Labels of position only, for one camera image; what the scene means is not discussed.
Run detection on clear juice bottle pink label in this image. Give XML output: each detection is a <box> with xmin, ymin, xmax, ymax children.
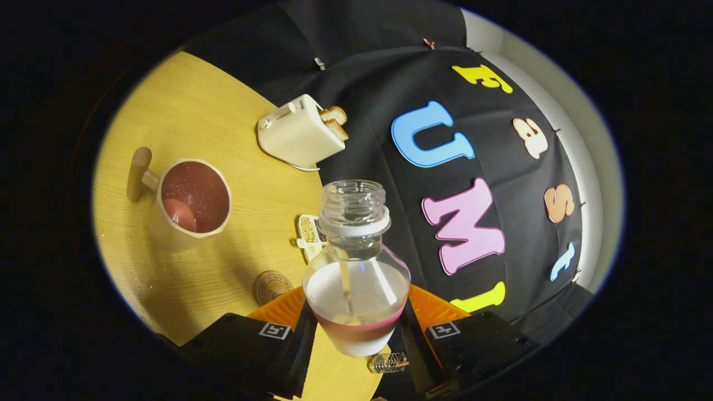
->
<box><xmin>302</xmin><ymin>179</ymin><xmax>412</xmax><ymax>358</ymax></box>

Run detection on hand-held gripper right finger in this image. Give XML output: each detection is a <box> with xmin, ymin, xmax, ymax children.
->
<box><xmin>398</xmin><ymin>284</ymin><xmax>538</xmax><ymax>399</ymax></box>

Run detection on wooden table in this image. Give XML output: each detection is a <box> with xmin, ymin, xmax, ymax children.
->
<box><xmin>92</xmin><ymin>51</ymin><xmax>385</xmax><ymax>401</ymax></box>

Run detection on white divided dish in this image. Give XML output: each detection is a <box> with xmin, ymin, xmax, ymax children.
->
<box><xmin>296</xmin><ymin>214</ymin><xmax>328</xmax><ymax>263</ymax></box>

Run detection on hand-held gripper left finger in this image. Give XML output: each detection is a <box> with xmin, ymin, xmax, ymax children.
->
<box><xmin>167</xmin><ymin>286</ymin><xmax>319</xmax><ymax>400</ymax></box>

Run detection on metal wire basket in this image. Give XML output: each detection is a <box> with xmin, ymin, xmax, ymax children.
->
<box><xmin>368</xmin><ymin>351</ymin><xmax>410</xmax><ymax>374</ymax></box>

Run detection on round cork coaster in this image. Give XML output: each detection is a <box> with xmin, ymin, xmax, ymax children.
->
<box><xmin>253</xmin><ymin>270</ymin><xmax>294</xmax><ymax>306</ymax></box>

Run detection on black backdrop cloth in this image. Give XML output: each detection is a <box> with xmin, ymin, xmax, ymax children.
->
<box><xmin>184</xmin><ymin>0</ymin><xmax>594</xmax><ymax>401</ymax></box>

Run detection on white toaster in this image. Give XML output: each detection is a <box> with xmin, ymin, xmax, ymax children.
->
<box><xmin>257</xmin><ymin>94</ymin><xmax>347</xmax><ymax>169</ymax></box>

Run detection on white cup wooden handle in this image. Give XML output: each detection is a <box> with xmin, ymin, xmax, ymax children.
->
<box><xmin>126</xmin><ymin>146</ymin><xmax>232</xmax><ymax>253</ymax></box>

